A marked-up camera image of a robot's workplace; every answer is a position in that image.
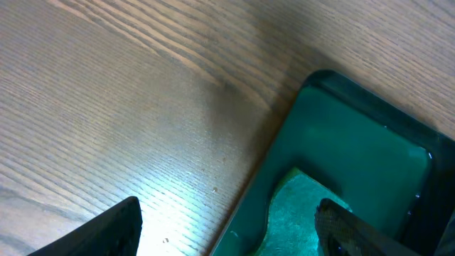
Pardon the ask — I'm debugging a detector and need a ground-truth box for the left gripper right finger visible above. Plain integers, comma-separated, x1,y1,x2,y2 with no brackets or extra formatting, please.
315,198,418,256

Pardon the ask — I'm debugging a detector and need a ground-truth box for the green sponge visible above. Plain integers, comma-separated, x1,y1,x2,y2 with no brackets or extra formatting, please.
252,168,350,256

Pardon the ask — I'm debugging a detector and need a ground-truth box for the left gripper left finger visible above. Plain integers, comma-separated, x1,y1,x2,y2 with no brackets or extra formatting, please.
30,196,142,256

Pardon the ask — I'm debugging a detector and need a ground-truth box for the black rectangular tray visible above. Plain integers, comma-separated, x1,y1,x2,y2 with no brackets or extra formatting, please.
212,70,454,255

